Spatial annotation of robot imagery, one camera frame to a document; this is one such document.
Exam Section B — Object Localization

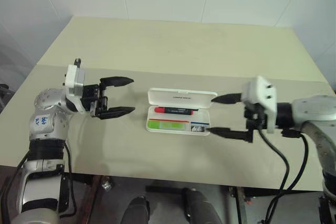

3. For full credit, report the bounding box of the dark grey rounded object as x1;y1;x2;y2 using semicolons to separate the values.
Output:
0;83;15;114

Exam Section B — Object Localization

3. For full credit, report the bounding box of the dark rounded shape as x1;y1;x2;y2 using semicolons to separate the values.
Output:
123;196;150;224
182;187;223;224

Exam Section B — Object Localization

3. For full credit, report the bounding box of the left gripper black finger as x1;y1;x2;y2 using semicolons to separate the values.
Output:
99;76;134;90
96;106;136;120

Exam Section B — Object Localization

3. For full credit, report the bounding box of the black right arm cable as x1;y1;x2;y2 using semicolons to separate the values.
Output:
258;126;309;224

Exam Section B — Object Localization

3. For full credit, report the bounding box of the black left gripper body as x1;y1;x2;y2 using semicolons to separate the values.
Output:
80;83;109;118

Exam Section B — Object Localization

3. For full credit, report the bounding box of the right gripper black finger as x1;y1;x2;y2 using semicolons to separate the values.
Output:
211;92;244;104
208;127;254;144

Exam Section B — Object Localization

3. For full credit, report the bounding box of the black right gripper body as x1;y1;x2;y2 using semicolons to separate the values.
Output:
243;104;268;132

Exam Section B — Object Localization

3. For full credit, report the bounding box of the white plastic pencil case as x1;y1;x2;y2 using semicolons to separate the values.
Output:
145;87;218;136

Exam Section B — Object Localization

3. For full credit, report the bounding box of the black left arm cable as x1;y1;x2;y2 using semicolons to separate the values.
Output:
16;144;78;218

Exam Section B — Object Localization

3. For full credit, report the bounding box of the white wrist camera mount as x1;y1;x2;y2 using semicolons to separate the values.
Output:
64;58;87;99
241;76;278;133

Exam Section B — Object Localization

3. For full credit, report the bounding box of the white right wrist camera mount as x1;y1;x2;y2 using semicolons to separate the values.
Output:
241;76;278;133

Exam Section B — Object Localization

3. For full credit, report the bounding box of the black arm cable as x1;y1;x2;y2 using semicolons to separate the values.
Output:
16;144;78;218
258;126;309;224

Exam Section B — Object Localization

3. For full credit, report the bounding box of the reddish brown table frame bar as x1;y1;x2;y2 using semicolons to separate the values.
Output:
76;175;103;224

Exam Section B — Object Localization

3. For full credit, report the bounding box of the black marker with red cap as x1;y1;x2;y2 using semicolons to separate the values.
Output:
154;106;195;116

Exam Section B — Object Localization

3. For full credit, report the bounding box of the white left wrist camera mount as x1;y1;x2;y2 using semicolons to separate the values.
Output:
64;58;87;99

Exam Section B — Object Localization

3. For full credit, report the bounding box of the green eraser block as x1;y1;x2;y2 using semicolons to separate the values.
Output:
147;120;190;130

